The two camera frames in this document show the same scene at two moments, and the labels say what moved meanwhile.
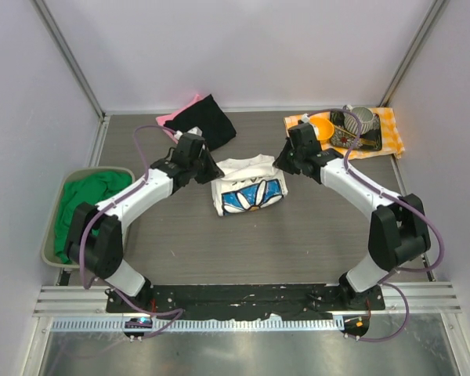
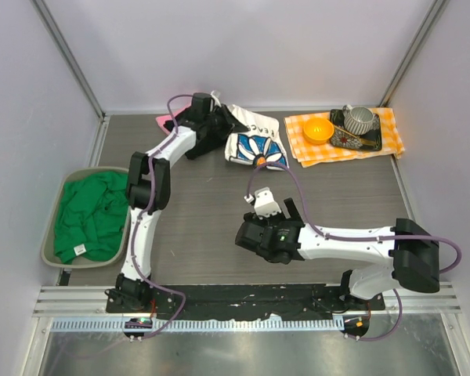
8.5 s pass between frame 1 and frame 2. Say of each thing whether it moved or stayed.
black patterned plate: stayed
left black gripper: moved
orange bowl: stayed
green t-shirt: stayed
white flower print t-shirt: moved
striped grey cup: stayed
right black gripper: moved
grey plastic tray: stayed
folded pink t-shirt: stayed
